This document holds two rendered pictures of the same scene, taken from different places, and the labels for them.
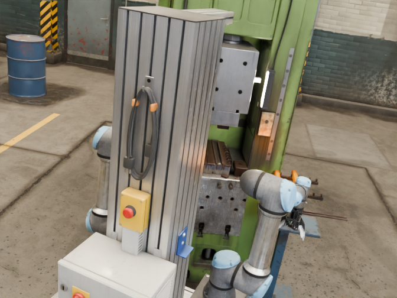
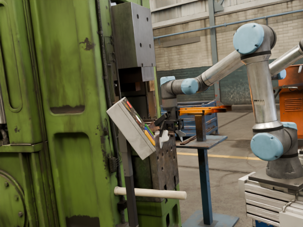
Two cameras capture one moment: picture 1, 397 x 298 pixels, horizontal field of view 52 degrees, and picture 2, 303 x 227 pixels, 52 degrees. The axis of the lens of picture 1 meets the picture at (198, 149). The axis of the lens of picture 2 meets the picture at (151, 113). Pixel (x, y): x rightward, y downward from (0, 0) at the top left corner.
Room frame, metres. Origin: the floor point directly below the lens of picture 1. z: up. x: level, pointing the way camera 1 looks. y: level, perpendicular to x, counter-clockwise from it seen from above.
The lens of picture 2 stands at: (1.44, 1.68, 1.29)
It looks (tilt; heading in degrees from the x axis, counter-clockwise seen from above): 7 degrees down; 300
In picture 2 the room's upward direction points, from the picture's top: 6 degrees counter-clockwise
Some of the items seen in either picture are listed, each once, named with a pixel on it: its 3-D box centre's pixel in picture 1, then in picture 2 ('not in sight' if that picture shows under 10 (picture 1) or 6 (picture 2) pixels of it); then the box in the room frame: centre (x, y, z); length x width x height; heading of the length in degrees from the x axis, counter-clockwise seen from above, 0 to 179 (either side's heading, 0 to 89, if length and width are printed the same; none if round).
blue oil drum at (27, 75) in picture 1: (26, 65); not in sight; (6.34, 2.91, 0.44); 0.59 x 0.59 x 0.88
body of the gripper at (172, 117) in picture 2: not in sight; (172, 119); (2.13, 0.30, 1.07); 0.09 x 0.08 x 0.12; 160
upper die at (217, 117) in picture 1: (220, 108); (121, 76); (2.70, -0.11, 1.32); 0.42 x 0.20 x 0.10; 6
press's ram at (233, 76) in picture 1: (232, 74); (120, 41); (2.71, -0.15, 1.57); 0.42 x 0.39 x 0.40; 6
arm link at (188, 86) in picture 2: not in sight; (186, 86); (2.03, 0.30, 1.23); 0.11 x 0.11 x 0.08; 78
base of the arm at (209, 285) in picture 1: (220, 287); not in sight; (1.45, -0.19, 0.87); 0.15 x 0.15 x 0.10
